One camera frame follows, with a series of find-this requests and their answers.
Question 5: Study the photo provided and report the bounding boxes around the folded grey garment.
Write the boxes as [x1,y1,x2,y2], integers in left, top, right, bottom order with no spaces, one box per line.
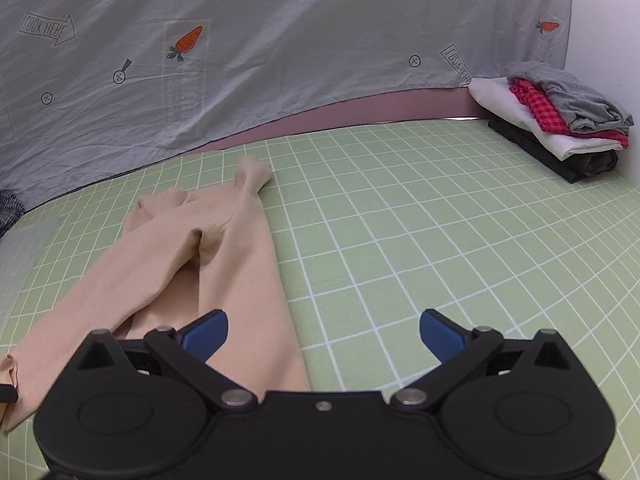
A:
[506,61,634,134]

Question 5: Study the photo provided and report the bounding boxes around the beige fleece pants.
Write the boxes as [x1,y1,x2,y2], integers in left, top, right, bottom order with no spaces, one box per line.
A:
[1,156,309,432]

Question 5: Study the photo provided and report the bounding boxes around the green grid cutting mat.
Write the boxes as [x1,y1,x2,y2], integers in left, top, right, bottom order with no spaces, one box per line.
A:
[1,120,639,479]

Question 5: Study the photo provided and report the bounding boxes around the dark checkered shirt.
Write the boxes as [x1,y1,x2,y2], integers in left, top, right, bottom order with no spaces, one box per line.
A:
[0,190,25,237]

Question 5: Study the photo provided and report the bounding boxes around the folded black garment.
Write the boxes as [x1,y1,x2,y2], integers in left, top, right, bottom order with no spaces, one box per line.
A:
[487,116,621,184]

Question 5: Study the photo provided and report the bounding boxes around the folded white garment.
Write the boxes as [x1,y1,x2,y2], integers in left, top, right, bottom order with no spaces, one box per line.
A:
[468,77,622,160]

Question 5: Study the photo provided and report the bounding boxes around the folded red checkered garment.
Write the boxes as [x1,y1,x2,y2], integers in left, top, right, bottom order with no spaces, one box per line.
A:
[509,78,629,150]

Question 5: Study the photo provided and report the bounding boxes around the grey carrot-print sheet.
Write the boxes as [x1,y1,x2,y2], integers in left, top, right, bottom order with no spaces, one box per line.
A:
[1,0,572,208]

